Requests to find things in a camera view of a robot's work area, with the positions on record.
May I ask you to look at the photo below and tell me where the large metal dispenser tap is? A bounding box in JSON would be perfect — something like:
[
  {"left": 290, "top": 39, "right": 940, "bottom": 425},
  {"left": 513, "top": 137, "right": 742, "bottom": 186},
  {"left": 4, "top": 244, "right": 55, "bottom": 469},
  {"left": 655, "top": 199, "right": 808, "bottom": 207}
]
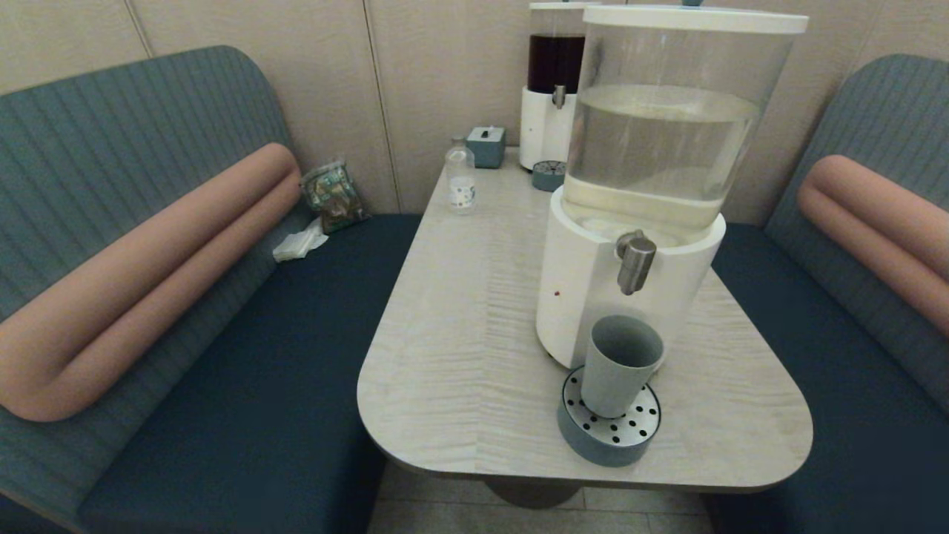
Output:
[{"left": 617, "top": 230, "right": 658, "bottom": 296}]

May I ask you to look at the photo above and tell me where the grey plastic cup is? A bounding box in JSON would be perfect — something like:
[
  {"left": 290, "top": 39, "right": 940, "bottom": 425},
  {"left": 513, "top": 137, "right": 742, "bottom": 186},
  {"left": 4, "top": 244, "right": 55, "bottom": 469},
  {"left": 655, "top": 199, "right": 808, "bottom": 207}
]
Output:
[{"left": 581, "top": 315, "right": 664, "bottom": 419}]

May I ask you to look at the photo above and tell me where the small clear bottle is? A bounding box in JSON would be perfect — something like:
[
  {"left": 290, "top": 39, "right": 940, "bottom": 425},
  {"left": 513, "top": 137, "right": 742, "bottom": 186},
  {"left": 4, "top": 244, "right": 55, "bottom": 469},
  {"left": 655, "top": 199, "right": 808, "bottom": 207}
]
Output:
[{"left": 445, "top": 136, "right": 477, "bottom": 216}]

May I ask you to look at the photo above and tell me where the small blue perforated drip tray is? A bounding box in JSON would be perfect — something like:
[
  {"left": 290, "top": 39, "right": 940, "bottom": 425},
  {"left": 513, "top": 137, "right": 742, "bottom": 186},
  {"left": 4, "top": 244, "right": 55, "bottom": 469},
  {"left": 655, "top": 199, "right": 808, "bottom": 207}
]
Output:
[{"left": 532, "top": 160, "right": 566, "bottom": 193}]

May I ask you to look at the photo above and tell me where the blue-grey tissue box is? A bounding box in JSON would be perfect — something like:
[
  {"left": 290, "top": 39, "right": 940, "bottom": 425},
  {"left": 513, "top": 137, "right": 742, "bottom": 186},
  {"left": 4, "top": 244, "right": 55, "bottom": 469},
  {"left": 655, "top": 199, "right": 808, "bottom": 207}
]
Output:
[{"left": 467, "top": 126, "right": 506, "bottom": 169}]

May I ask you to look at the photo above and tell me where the crumpled snack bag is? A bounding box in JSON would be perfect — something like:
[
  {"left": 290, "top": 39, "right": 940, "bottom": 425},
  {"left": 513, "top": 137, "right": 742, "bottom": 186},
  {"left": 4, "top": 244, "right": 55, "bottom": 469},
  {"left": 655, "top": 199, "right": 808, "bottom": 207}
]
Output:
[{"left": 300, "top": 159, "right": 369, "bottom": 234}]

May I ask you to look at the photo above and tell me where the white crumpled tissue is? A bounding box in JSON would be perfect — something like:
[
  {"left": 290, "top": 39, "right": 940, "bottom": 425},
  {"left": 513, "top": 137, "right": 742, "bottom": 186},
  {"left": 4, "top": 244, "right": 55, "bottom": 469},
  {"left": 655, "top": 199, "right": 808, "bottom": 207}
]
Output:
[{"left": 272, "top": 219, "right": 328, "bottom": 263}]

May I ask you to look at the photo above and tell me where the large blue perforated drip tray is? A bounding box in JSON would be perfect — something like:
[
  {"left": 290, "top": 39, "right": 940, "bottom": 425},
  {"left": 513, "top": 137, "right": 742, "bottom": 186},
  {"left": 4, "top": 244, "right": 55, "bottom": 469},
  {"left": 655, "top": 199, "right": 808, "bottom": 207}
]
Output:
[{"left": 558, "top": 366, "right": 662, "bottom": 468}]

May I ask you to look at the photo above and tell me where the large clear water dispenser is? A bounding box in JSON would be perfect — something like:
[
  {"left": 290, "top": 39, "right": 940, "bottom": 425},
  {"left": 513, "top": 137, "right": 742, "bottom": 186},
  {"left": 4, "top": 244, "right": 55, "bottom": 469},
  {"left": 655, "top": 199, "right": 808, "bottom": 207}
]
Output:
[{"left": 535, "top": 4, "right": 809, "bottom": 370}]

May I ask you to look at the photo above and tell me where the dark drink dispenser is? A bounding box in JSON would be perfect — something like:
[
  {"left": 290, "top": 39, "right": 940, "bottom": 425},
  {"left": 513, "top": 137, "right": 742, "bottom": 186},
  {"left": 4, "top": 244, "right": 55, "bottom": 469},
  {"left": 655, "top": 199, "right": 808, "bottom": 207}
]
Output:
[{"left": 519, "top": 1, "right": 586, "bottom": 171}]

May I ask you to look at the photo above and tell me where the pink bolster cushion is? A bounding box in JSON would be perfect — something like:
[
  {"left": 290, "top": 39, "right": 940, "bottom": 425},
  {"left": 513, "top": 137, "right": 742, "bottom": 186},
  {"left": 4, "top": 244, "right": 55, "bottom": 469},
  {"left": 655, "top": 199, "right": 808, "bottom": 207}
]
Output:
[
  {"left": 798, "top": 154, "right": 949, "bottom": 338},
  {"left": 0, "top": 143, "right": 301, "bottom": 422}
]

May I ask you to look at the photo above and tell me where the teal upholstered bench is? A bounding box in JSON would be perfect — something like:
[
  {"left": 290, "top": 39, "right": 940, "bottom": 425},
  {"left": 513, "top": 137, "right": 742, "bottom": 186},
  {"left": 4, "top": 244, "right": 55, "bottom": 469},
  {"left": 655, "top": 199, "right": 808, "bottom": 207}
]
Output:
[
  {"left": 704, "top": 53, "right": 949, "bottom": 534},
  {"left": 0, "top": 46, "right": 423, "bottom": 534}
]

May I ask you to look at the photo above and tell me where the table pedestal with brass base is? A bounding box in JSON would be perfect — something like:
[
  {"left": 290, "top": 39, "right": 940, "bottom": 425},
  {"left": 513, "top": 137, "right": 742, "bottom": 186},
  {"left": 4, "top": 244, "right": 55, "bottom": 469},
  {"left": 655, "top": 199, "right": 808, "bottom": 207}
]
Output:
[{"left": 486, "top": 478, "right": 583, "bottom": 510}]

